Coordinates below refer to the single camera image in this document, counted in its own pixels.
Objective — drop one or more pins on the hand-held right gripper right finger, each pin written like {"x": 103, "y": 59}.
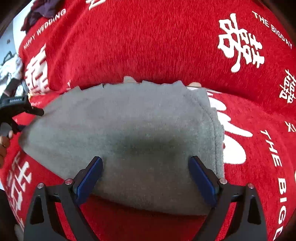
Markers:
{"x": 201, "y": 180}

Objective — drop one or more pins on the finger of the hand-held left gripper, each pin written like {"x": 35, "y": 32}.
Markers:
{"x": 19, "y": 128}
{"x": 34, "y": 111}

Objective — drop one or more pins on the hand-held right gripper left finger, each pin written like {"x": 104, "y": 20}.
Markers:
{"x": 89, "y": 178}

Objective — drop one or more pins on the grey fleece garment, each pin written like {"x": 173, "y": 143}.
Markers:
{"x": 127, "y": 120}

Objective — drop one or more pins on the dark purple clothes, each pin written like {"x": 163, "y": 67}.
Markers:
{"x": 44, "y": 9}

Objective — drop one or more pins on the person's left hand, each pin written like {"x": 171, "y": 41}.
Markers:
{"x": 4, "y": 141}

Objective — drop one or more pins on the white cloth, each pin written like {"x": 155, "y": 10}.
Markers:
{"x": 10, "y": 69}

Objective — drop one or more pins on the red printed blanket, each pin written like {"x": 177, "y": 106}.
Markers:
{"x": 150, "y": 46}

